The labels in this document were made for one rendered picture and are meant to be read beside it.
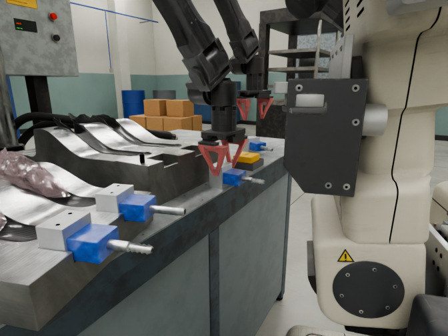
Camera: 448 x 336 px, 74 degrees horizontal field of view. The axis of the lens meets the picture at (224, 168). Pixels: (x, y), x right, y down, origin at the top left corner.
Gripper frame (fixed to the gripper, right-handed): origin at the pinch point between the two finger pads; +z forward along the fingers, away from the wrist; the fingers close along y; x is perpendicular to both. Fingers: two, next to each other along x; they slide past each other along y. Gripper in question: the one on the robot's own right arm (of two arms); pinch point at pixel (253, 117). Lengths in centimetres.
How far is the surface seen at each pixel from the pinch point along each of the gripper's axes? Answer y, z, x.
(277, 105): -254, 25, -261
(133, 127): 41.0, 0.8, -4.9
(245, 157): 15.8, 8.7, 16.5
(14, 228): 70, 6, 37
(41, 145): 65, 3, -1
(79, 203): 61, 7, 32
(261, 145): 0.4, 9.3, 4.9
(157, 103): -140, 28, -463
